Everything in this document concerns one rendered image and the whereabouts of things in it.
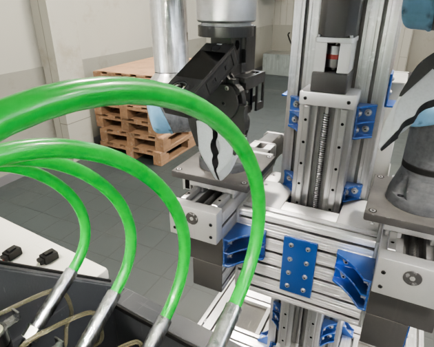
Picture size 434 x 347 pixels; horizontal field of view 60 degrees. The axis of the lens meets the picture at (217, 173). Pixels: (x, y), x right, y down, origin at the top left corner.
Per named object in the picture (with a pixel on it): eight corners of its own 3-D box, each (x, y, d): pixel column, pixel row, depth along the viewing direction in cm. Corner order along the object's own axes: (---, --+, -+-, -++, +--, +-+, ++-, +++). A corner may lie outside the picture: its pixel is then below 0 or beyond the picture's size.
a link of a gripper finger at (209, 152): (235, 168, 59) (236, 111, 55) (215, 182, 55) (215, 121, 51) (218, 164, 61) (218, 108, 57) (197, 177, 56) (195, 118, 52)
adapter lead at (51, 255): (53, 254, 78) (51, 246, 77) (59, 258, 77) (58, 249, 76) (-7, 288, 69) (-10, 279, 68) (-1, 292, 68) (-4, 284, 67)
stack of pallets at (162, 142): (161, 122, 485) (156, 55, 449) (217, 131, 452) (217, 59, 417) (97, 153, 389) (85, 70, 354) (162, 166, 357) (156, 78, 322)
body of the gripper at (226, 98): (264, 112, 55) (270, 23, 50) (236, 128, 48) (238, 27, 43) (220, 105, 59) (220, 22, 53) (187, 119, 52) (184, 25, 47)
